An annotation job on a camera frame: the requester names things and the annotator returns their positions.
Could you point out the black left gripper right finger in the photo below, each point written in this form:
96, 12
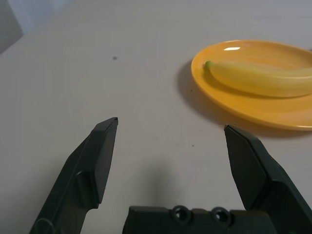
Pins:
258, 175

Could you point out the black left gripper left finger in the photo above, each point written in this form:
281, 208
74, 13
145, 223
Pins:
83, 175

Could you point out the yellow toy banana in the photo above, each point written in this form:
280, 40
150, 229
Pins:
256, 80

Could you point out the yellow plastic plate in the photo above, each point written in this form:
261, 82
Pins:
256, 109

